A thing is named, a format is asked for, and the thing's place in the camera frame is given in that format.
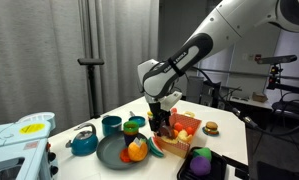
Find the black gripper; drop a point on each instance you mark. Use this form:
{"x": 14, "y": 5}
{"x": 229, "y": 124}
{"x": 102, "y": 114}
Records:
{"x": 157, "y": 110}

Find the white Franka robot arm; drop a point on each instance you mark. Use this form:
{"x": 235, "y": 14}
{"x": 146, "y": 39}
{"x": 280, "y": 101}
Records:
{"x": 229, "y": 23}

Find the red checkered cardboard box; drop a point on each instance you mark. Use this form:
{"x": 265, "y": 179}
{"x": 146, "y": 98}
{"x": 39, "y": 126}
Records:
{"x": 179, "y": 148}

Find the teal toy pot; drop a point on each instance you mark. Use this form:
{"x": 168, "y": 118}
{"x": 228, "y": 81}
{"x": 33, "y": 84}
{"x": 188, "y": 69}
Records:
{"x": 111, "y": 128}

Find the small cardboard box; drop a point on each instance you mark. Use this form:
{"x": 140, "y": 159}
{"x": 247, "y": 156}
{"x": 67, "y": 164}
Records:
{"x": 259, "y": 97}

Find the yellow green toy food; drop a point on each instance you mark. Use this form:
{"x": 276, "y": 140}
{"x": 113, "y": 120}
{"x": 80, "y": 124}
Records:
{"x": 150, "y": 115}

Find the small teal toy pan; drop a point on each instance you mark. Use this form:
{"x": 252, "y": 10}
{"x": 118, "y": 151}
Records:
{"x": 138, "y": 121}

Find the toy fruit slice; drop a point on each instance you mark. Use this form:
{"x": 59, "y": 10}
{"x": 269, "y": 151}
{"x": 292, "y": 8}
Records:
{"x": 156, "y": 148}

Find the yellow toy banana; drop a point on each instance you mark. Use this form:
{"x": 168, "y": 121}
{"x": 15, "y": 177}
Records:
{"x": 183, "y": 136}

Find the red toy tomato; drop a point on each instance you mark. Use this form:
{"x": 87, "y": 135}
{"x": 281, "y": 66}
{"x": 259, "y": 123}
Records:
{"x": 211, "y": 127}
{"x": 189, "y": 130}

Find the red orange toy disc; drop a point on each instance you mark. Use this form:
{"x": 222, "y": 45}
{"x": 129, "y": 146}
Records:
{"x": 125, "y": 155}

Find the grey computer equipment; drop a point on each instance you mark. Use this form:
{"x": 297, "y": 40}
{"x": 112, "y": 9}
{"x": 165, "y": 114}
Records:
{"x": 202, "y": 91}

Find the grey round plate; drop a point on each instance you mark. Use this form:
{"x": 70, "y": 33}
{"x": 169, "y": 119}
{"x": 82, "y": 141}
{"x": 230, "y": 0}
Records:
{"x": 110, "y": 151}

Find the purple toy eggplant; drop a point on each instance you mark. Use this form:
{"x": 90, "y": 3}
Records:
{"x": 200, "y": 166}

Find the black plastic tray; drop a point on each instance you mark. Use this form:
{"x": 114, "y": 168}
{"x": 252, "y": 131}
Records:
{"x": 219, "y": 166}

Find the black tripod stand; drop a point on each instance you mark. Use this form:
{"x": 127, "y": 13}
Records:
{"x": 92, "y": 93}

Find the teal toy kettle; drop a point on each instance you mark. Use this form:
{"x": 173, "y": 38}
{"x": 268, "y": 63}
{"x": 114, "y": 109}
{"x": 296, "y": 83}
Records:
{"x": 84, "y": 143}

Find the black robot mounting stand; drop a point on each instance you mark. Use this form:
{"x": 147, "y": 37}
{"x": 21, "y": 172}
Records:
{"x": 237, "y": 166}

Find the background desk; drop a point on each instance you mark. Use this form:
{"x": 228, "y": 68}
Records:
{"x": 249, "y": 104}

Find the black office chair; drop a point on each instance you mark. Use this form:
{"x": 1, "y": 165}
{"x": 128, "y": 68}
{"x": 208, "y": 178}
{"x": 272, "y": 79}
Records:
{"x": 290, "y": 108}

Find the grey curtain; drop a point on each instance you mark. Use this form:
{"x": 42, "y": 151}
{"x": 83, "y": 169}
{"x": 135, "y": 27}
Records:
{"x": 39, "y": 50}

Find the light blue toy oven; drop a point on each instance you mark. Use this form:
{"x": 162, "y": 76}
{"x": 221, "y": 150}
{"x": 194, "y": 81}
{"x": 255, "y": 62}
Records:
{"x": 19, "y": 150}

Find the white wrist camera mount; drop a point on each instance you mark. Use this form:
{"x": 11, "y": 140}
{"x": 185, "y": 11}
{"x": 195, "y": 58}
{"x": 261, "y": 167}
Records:
{"x": 171, "y": 99}

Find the black stereo camera bar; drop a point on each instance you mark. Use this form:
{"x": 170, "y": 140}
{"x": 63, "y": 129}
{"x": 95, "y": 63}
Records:
{"x": 275, "y": 60}
{"x": 90, "y": 61}

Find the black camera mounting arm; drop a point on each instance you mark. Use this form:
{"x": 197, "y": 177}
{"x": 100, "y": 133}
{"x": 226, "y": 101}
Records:
{"x": 289, "y": 88}

